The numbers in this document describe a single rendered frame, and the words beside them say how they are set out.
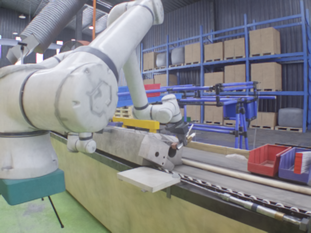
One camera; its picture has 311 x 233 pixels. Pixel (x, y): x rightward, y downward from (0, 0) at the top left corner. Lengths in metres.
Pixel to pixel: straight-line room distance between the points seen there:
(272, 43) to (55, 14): 8.88
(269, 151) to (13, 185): 1.61
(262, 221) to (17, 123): 0.92
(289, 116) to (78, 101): 9.86
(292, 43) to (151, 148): 11.01
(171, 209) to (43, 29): 7.88
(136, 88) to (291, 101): 10.74
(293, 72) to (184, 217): 10.81
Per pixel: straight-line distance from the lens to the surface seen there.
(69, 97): 0.44
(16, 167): 0.60
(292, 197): 1.23
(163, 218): 1.38
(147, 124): 6.59
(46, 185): 0.62
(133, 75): 1.14
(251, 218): 1.00
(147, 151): 1.31
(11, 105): 0.57
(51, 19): 8.73
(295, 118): 10.06
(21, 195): 0.60
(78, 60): 0.52
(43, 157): 0.61
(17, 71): 0.59
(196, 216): 1.18
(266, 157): 1.78
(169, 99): 1.32
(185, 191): 1.18
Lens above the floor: 1.22
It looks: 4 degrees down
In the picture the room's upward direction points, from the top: straight up
